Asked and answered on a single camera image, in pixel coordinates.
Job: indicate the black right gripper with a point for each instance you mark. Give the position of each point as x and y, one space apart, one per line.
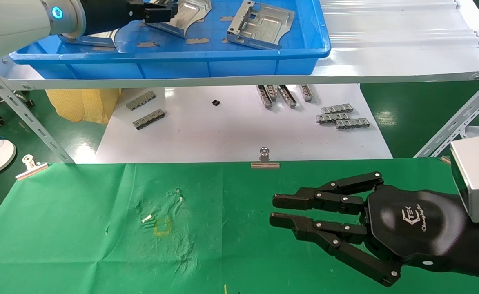
419 224

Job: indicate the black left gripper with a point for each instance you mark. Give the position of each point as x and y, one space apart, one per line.
108 14

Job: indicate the stamped steel bracket plate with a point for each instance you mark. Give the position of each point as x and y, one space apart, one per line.
100 41
186 16
264 24

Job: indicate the blue plastic tray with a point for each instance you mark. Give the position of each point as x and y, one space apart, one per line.
174 65

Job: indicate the grey metal connector strip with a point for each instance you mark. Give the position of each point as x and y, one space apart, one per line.
353 124
141 101
306 93
272 92
332 118
337 109
287 96
149 119
264 97

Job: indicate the small white screw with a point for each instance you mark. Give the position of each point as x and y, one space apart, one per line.
147 219

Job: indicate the chrome stool base with castors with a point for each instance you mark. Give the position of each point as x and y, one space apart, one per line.
30 103

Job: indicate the green table cloth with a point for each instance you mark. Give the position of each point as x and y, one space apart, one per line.
141 253

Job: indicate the white metal shelf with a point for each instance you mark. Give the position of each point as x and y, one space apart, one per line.
386 61

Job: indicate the slotted steel angle brace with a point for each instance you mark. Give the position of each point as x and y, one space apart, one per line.
455 125
33 124

